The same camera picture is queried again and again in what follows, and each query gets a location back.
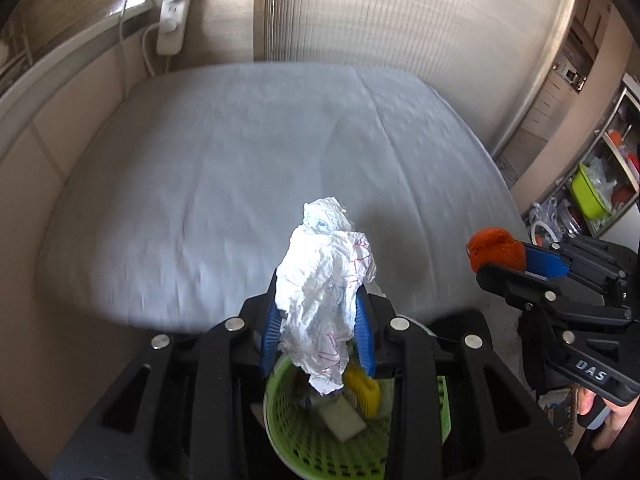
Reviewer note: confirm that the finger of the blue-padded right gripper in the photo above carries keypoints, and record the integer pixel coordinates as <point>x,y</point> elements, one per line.
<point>520,289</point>
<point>544,262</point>

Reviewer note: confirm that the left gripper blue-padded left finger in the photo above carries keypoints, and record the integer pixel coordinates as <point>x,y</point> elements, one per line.
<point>236,357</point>

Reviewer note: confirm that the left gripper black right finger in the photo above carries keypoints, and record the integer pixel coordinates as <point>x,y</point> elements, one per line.
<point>391,346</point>

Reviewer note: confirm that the orange mandarin fruit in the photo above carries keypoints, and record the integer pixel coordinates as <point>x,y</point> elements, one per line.
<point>498,247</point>

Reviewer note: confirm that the white foam block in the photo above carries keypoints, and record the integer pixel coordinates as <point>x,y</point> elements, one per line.
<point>342,419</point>

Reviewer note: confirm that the white paper tissue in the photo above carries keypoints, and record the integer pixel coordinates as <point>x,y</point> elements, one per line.
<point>327,261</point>

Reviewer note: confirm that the yellow trash in basket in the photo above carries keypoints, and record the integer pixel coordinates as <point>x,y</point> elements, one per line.
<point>366,389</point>

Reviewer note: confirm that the person's right hand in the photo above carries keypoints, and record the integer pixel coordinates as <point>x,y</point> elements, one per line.
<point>613,424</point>

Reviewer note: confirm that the green bowl on shelf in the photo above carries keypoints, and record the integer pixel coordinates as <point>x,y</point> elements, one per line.
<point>587,197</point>

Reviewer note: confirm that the green plastic mesh basket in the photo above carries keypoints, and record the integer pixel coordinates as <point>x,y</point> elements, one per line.
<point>302,440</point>

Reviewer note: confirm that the grey absorbent table mat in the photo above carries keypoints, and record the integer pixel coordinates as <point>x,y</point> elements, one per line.
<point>183,205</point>

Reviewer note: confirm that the white power strip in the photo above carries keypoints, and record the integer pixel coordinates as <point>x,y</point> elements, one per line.
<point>173,17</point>

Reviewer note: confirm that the clear bag with white ring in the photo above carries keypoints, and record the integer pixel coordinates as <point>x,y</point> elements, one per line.
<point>552,222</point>

